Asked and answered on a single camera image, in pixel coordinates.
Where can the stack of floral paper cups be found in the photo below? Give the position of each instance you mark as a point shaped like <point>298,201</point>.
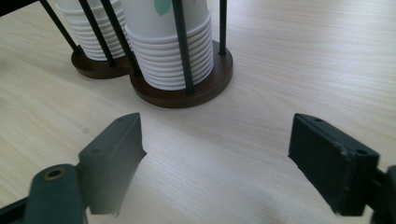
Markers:
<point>77,34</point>
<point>155,46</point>

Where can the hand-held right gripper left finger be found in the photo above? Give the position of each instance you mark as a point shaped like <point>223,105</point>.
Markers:
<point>112,161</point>

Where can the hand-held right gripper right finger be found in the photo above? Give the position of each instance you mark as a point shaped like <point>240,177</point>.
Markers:
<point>330,165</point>

